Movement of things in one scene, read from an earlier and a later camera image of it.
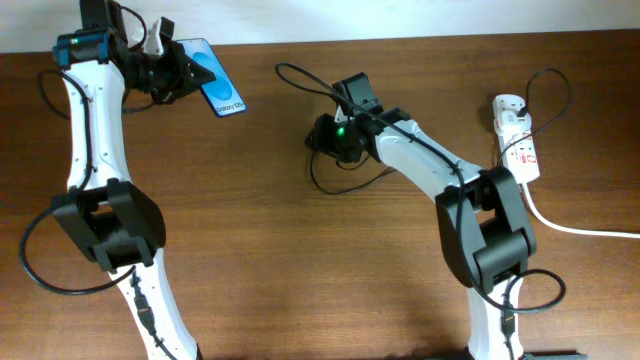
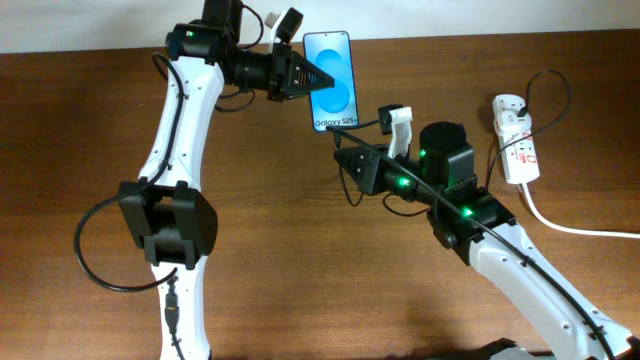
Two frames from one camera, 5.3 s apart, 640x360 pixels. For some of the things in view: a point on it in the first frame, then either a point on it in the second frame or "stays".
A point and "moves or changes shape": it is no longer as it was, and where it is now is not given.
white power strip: (517, 146) stays
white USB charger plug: (509, 123) stays
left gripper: (182, 68) → (291, 60)
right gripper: (322, 135) → (365, 175)
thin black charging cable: (366, 184) → (491, 149)
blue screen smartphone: (221, 94) moves or changes shape
